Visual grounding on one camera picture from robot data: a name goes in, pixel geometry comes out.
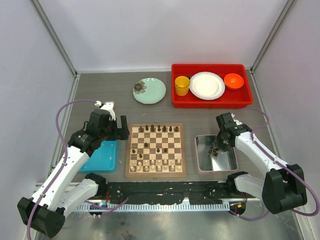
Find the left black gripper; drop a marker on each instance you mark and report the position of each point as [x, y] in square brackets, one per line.
[122, 133]

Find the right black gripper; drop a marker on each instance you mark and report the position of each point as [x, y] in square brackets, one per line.
[218, 144]

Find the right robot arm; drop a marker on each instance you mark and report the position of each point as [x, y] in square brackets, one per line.
[276, 172]

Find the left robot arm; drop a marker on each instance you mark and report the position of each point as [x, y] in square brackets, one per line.
[48, 208]

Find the pile of dark chess pieces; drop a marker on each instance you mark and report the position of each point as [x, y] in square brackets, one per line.
[213, 152]

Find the dark king chess piece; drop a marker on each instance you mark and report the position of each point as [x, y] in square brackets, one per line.
[152, 128]

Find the wooden chess board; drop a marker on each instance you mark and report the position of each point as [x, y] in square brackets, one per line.
[153, 166]

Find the silver metal tray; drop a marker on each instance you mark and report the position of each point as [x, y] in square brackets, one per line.
[210, 162]

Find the blue plastic tray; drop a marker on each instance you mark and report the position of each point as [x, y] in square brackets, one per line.
[103, 160]

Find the mint green flower plate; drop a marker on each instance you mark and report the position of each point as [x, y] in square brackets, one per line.
[149, 91]

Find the red plastic bin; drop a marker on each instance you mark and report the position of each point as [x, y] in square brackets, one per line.
[230, 99]

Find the white paper plate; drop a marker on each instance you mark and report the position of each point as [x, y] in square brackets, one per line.
[207, 85]

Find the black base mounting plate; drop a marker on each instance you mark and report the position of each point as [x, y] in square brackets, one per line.
[168, 192]

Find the orange plastic bowl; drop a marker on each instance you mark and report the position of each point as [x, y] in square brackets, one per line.
[233, 81]

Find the yellow plastic cup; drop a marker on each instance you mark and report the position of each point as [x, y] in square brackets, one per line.
[182, 84]

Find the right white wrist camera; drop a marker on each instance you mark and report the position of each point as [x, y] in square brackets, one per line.
[235, 120]

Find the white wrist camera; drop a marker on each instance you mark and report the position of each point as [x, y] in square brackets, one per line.
[235, 120]
[107, 106]

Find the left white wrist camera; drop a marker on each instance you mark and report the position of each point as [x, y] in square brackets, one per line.
[107, 106]

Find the aluminium frame rail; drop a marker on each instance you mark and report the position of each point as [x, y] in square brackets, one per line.
[243, 184]

